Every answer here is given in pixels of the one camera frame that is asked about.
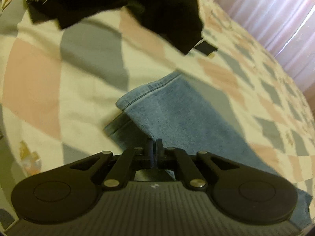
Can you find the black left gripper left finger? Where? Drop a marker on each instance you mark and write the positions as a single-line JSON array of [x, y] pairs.
[[108, 171]]

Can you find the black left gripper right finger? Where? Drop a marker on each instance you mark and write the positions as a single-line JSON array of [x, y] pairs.
[[201, 171]]

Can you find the blue denim jeans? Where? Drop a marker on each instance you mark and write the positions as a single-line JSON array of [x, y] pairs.
[[173, 110]]

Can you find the diamond patterned bed quilt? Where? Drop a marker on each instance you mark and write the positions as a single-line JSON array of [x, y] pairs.
[[61, 91]]

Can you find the pink sheer window curtain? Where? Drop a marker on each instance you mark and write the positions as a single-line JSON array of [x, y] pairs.
[[285, 28]]

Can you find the black storage bag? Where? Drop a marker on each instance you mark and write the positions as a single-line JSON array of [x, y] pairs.
[[177, 21]]

